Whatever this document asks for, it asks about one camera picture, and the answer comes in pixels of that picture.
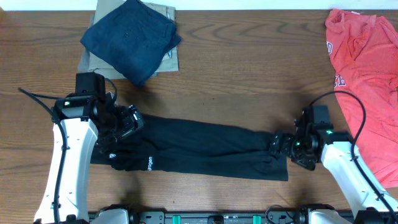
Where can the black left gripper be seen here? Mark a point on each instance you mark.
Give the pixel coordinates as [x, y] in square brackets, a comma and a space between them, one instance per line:
[130, 124]

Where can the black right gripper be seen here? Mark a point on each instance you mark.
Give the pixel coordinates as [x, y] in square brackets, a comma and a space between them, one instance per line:
[308, 164]

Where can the black t-shirt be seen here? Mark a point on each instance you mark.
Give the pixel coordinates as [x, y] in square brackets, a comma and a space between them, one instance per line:
[183, 146]

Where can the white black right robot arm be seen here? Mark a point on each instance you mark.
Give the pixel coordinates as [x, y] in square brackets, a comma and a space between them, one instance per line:
[367, 198]

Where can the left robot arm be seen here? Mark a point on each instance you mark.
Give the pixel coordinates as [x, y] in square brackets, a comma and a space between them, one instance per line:
[80, 124]

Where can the folded khaki pants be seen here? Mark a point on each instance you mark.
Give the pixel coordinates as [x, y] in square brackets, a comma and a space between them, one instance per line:
[91, 63]

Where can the folded navy blue shorts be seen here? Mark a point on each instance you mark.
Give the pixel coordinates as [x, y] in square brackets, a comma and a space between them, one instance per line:
[133, 39]

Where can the red t-shirt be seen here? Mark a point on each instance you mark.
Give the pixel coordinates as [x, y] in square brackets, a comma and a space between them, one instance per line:
[363, 52]

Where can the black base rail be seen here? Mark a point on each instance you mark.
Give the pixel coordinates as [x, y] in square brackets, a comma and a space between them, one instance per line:
[274, 214]

